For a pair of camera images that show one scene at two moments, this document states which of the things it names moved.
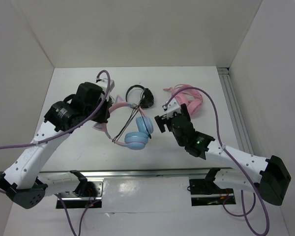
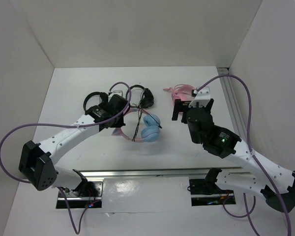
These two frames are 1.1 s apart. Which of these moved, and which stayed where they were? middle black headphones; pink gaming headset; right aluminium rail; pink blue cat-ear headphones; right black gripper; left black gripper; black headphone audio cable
Moved: black headphone audio cable; right black gripper; left black gripper; pink blue cat-ear headphones
Stayed: middle black headphones; right aluminium rail; pink gaming headset
